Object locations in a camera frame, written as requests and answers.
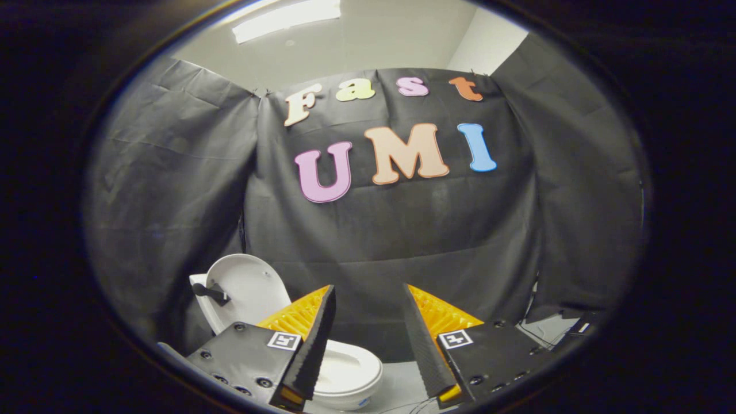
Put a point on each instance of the white toilet lid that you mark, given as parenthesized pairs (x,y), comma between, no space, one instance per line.
(253,287)

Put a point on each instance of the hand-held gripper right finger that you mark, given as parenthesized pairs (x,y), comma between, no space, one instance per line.
(428,351)

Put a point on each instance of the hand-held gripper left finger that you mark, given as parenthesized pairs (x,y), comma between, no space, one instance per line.
(313,351)

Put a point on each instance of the black backdrop cloth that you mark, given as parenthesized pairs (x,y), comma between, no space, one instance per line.
(402,230)

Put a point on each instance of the white toilet seat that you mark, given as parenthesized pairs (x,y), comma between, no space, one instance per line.
(372,368)

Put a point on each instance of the white toilet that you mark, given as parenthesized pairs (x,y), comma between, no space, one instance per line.
(351,382)

